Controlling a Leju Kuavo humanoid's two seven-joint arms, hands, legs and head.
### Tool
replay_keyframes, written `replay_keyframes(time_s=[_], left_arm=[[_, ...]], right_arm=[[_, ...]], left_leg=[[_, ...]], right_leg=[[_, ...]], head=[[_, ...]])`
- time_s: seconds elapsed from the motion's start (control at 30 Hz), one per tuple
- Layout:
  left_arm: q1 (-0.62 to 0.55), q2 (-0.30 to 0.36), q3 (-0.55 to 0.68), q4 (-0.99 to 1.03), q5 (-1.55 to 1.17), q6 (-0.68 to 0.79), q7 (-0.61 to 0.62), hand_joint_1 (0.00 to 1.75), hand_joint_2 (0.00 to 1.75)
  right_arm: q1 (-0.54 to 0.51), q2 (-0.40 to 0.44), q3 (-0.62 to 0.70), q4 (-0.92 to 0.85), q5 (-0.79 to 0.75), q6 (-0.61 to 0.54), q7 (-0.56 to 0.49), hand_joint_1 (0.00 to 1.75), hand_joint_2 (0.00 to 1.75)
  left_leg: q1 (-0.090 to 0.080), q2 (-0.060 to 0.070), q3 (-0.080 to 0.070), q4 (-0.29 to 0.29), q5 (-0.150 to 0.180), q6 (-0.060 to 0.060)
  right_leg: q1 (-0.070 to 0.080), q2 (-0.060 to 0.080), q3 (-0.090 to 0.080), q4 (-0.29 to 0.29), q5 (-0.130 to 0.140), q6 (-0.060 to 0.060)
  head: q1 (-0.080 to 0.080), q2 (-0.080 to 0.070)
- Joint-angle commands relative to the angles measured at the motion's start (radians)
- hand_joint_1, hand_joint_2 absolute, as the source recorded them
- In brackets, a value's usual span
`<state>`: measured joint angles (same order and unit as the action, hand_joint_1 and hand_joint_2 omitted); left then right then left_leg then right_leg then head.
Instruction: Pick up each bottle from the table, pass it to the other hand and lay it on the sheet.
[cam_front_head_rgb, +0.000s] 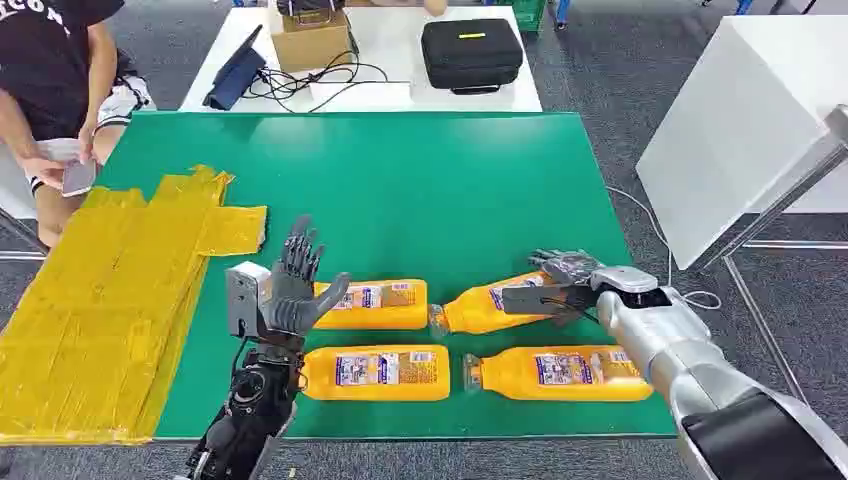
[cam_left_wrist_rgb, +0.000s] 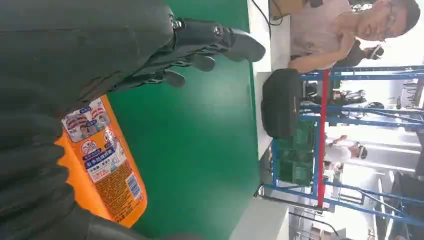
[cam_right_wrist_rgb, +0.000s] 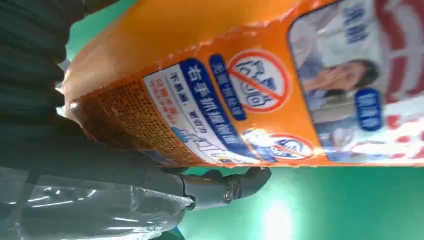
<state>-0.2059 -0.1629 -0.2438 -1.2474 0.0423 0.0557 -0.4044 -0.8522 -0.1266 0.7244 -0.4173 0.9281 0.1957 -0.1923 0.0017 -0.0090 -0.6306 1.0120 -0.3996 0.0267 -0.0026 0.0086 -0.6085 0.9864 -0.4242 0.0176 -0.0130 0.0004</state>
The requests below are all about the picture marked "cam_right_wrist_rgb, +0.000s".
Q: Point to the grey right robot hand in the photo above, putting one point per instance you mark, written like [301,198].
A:
[99,198]

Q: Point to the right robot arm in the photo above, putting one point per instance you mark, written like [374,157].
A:
[30,49]

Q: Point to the green table mat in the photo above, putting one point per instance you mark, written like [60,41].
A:
[331,205]

